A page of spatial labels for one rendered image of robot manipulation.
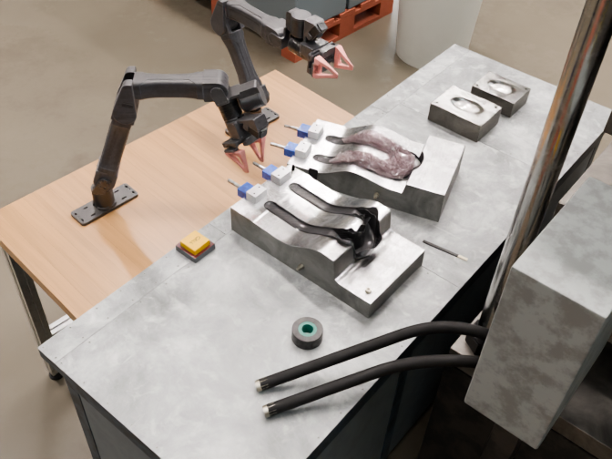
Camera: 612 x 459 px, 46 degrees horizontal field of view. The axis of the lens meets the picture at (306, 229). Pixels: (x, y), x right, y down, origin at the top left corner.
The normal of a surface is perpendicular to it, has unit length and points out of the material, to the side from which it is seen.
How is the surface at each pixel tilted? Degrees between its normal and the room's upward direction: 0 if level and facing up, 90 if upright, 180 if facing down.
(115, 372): 0
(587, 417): 0
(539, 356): 90
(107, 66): 0
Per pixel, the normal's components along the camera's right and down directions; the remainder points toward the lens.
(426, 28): -0.40, 0.68
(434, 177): 0.04, -0.71
